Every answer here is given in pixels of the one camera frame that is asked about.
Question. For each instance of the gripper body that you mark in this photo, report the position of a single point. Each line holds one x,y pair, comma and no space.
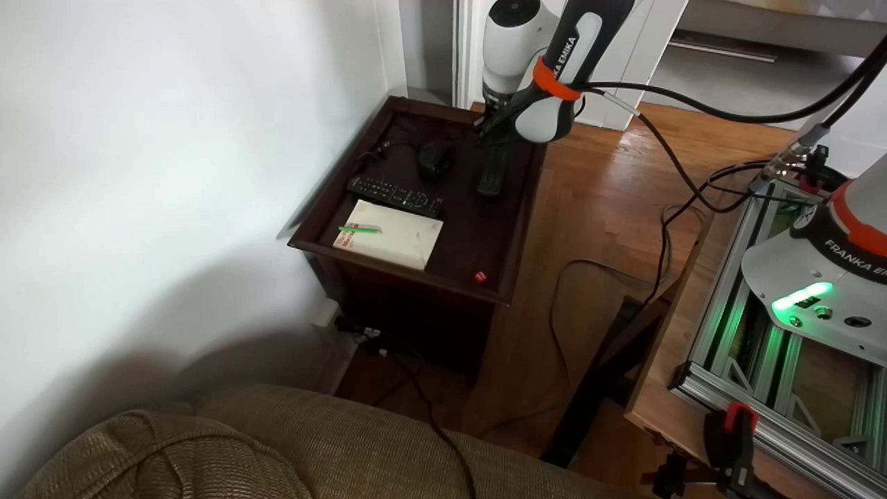
497,123

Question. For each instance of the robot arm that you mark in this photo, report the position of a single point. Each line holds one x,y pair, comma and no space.
516,41

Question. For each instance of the gray remote control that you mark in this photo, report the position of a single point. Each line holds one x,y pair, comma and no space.
493,173

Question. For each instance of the black remote control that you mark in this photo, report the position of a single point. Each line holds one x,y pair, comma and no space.
391,195

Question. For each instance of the black power adapter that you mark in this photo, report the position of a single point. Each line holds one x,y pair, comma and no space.
436,159

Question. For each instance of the white door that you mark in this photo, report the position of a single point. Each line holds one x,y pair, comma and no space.
634,76

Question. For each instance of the white paperback book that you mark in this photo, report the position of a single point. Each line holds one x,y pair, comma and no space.
402,239

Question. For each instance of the green pen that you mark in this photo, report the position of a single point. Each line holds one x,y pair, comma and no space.
359,229

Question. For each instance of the white power strip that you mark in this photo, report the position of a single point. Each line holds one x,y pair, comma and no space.
350,331

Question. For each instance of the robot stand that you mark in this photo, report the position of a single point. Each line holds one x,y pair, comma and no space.
682,416

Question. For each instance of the red and black clamp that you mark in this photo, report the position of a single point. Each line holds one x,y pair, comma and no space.
739,424

